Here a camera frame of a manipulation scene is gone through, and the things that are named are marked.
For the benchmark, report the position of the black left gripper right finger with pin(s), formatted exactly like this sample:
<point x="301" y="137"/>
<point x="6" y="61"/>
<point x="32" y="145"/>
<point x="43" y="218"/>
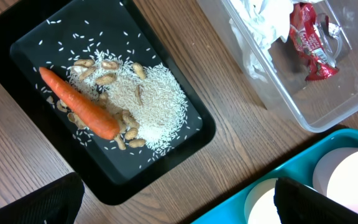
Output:
<point x="297" y="203"/>

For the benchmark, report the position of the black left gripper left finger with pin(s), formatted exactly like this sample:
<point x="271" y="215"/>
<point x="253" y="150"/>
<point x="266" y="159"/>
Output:
<point x="57" y="202"/>

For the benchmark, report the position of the light green bowl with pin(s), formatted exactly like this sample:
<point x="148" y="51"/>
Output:
<point x="259" y="207"/>

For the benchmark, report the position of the pink bowl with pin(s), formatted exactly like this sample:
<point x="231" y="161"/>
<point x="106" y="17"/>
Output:
<point x="336" y="177"/>

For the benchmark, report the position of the orange carrot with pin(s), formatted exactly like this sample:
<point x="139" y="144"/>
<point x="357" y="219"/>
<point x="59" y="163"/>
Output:
<point x="97" y="119"/>

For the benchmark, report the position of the pile of white rice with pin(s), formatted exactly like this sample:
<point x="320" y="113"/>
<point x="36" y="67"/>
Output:
<point x="98" y="48"/>

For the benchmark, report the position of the clear plastic waste bin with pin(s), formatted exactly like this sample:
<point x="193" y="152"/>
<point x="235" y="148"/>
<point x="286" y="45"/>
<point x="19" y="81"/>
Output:
<point x="279" y="75"/>

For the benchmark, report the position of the teal serving tray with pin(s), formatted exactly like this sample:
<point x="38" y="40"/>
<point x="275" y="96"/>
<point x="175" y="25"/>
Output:
<point x="299" y="168"/>

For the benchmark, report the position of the black rectangular tray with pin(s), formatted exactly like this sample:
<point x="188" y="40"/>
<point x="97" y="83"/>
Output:
<point x="18" y="74"/>

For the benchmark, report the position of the clear crumpled plastic wrapper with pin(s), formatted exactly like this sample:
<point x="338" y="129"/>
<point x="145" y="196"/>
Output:
<point x="334" y="31"/>

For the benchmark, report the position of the red snack wrapper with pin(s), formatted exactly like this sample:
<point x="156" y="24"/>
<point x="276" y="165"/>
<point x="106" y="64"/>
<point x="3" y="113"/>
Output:
<point x="309" y="32"/>

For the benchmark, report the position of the crumpled white tissue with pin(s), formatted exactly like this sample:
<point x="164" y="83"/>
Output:
<point x="267" y="21"/>

